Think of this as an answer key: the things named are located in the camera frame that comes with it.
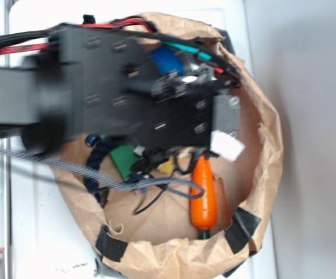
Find grey braided cable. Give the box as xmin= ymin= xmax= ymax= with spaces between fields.
xmin=0 ymin=141 xmax=206 ymax=200

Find yellow sponge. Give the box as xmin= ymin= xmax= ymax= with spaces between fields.
xmin=156 ymin=156 xmax=185 ymax=174

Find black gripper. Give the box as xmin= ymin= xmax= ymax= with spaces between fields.
xmin=124 ymin=66 xmax=245 ymax=162

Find white plastic tray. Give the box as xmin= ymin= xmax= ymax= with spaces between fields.
xmin=8 ymin=0 xmax=277 ymax=279

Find blue sponge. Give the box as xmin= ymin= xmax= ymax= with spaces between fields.
xmin=149 ymin=46 xmax=185 ymax=76

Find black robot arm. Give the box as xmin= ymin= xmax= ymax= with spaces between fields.
xmin=0 ymin=24 xmax=245 ymax=162

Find brown paper lined bin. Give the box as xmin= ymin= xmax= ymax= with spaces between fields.
xmin=53 ymin=12 xmax=284 ymax=278

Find orange plastic carrot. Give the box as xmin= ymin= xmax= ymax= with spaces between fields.
xmin=190 ymin=155 xmax=218 ymax=240

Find dark blue rope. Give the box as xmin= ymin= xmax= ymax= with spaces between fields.
xmin=83 ymin=133 xmax=119 ymax=204

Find green rectangular block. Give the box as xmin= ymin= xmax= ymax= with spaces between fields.
xmin=99 ymin=139 xmax=140 ymax=181

